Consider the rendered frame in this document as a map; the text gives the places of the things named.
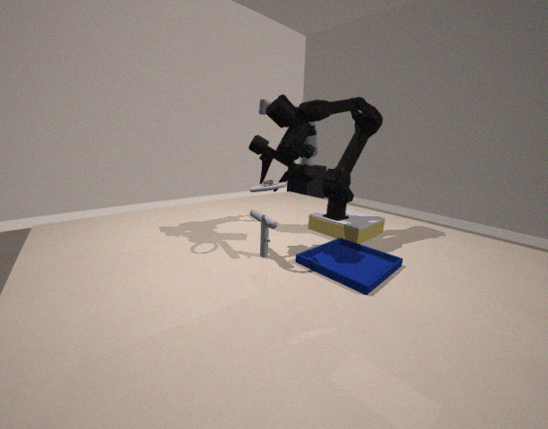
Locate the blue tray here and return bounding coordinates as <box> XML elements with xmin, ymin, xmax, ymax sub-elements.
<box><xmin>296</xmin><ymin>238</ymin><xmax>403</xmax><ymax>295</ymax></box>

